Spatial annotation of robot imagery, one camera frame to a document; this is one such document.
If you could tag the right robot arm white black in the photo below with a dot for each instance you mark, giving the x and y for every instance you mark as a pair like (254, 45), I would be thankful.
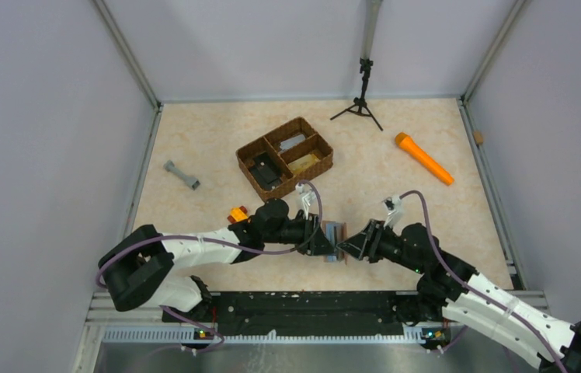
(466, 296)

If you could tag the brown wicker divided basket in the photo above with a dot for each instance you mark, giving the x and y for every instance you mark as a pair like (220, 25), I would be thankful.
(268, 144)

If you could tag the small tan block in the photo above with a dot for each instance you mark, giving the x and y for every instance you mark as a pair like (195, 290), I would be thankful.
(478, 137)

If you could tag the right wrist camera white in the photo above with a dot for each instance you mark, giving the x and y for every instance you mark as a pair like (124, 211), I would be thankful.
(395, 211)

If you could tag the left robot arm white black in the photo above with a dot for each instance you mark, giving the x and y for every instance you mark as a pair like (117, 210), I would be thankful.
(141, 271)

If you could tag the yellow red toy car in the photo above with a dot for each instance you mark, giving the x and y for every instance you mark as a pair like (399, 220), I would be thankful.
(237, 214)

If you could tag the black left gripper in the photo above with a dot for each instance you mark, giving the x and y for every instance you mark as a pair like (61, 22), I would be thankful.
(313, 233)

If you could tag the black mini tripod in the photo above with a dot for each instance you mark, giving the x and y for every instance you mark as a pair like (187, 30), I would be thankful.
(360, 106)

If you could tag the gold card in basket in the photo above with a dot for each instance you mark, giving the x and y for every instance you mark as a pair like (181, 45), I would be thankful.
(304, 162)

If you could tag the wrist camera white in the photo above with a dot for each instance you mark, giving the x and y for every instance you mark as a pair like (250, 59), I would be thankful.
(305, 197)
(395, 211)

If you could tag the brown leather card holder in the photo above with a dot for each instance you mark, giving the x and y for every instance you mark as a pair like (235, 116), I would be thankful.
(335, 232)

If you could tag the black object in basket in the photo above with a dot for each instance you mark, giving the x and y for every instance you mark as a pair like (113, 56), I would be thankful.
(266, 173)

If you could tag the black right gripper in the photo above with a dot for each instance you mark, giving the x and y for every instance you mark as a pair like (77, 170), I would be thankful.
(373, 241)

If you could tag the silver card in basket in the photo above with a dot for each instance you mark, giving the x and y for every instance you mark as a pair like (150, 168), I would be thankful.
(290, 142)

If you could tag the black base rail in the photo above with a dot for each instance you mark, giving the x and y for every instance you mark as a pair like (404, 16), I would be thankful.
(317, 313)

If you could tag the orange flashlight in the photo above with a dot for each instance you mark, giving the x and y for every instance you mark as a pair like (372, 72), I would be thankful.
(406, 143)

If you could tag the grey plastic connector piece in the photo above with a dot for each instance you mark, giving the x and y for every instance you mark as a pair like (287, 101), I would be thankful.
(192, 182)

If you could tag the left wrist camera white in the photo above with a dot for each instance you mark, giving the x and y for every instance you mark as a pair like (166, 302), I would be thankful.
(305, 197)

